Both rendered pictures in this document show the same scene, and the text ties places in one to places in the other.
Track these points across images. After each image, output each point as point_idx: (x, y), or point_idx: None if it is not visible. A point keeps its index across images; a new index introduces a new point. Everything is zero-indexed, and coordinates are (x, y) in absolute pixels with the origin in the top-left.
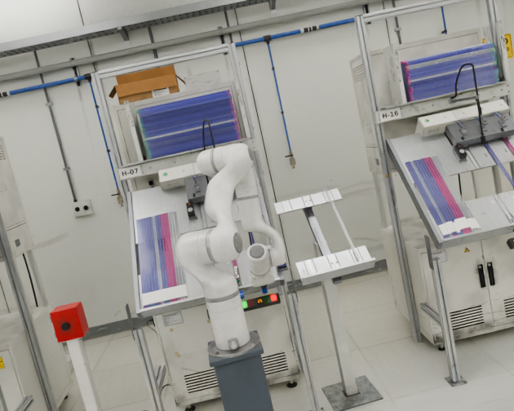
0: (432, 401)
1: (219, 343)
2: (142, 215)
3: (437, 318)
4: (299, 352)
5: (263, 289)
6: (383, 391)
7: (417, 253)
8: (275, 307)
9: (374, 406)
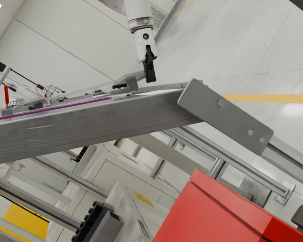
0: (242, 148)
1: None
2: None
3: (171, 141)
4: (218, 169)
5: (156, 80)
6: (239, 184)
7: (107, 153)
8: (153, 202)
9: (258, 168)
